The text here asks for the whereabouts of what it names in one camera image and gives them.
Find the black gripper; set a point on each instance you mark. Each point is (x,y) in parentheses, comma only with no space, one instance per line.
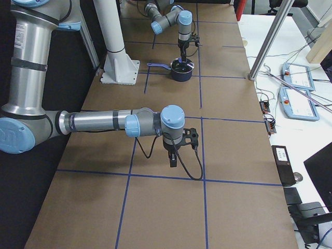
(183,46)
(169,148)

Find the glass lid with purple knob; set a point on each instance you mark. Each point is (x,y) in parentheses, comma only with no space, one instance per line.
(182,67)

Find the white support column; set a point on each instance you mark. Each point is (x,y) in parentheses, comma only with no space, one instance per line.
(119,68)

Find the small relay board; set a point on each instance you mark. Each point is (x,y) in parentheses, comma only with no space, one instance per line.
(264,105)
(270,124)

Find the black box with white label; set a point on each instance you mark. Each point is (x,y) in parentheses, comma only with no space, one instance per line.
(283,165)

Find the far teach pendant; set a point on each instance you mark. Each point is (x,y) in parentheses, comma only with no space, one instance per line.
(298,75)

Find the teach pendant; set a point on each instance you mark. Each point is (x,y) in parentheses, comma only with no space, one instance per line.
(297,106)
(298,75)

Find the near teach pendant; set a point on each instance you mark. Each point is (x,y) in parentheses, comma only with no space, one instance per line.
(297,106)

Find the black monitor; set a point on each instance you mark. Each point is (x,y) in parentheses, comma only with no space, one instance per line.
(318,167)

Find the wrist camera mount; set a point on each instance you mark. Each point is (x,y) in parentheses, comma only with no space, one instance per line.
(195,39)
(190,137)

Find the dark pot with purple handle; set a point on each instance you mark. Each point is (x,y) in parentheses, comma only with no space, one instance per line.
(180,77)

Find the aluminium frame post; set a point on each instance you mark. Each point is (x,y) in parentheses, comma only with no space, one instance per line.
(271,35)

